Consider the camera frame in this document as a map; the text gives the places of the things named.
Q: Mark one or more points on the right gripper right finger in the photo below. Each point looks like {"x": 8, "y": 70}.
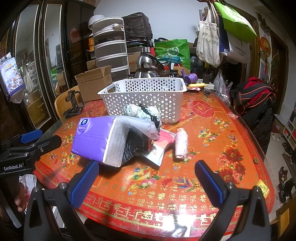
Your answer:
{"x": 253, "y": 222}

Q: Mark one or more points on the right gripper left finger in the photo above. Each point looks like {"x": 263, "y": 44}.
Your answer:
{"x": 40, "y": 222}

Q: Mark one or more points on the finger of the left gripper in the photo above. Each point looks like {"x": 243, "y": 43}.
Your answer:
{"x": 40, "y": 148}
{"x": 31, "y": 136}

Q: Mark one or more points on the purple tissue pack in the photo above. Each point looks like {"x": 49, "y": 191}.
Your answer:
{"x": 103, "y": 139}

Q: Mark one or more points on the person's left hand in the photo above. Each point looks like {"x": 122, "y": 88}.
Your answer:
{"x": 20, "y": 198}

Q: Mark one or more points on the wooden chair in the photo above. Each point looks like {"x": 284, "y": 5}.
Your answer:
{"x": 63, "y": 103}

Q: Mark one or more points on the black phone stand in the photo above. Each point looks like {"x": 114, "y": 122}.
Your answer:
{"x": 76, "y": 109}

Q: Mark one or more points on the blue calendar poster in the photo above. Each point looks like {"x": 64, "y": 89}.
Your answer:
{"x": 12, "y": 79}

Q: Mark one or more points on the red floral tablecloth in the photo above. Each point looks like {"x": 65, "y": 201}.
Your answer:
{"x": 166, "y": 202}

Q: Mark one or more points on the brown cardboard box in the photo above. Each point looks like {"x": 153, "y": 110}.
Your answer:
{"x": 93, "y": 81}

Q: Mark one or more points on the black knitted glove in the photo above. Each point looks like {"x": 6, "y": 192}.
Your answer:
{"x": 135, "y": 145}

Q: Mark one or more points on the pink foil packet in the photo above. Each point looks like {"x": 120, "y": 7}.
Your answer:
{"x": 156, "y": 154}

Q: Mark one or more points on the grey white knitted socks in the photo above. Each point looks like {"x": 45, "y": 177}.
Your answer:
{"x": 151, "y": 113}

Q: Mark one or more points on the white drawer tower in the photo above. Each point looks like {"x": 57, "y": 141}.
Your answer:
{"x": 110, "y": 45}

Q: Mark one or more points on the red black jacket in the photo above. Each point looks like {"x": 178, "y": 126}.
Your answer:
{"x": 255, "y": 102}

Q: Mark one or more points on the stainless steel kettle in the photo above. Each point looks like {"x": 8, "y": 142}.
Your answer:
{"x": 147, "y": 65}

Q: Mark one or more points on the white perforated plastic basket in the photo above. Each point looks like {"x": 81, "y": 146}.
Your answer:
{"x": 165, "y": 93}

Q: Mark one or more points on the yellow object on table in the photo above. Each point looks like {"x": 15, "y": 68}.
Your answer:
{"x": 197, "y": 85}

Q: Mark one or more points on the black bag on drawers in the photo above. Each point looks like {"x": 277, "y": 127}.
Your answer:
{"x": 137, "y": 27}

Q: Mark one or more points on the purple plastic cup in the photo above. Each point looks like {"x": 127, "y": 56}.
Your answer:
{"x": 190, "y": 78}

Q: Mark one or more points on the green shopping bag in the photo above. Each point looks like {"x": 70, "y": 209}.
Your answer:
{"x": 176, "y": 48}

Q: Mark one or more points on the white hanging bag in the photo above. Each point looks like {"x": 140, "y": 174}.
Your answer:
{"x": 238, "y": 50}

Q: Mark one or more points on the beige canvas tote bag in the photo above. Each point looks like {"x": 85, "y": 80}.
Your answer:
{"x": 207, "y": 48}

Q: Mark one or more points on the lime green hanging bag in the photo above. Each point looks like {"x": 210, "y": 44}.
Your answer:
{"x": 236, "y": 24}

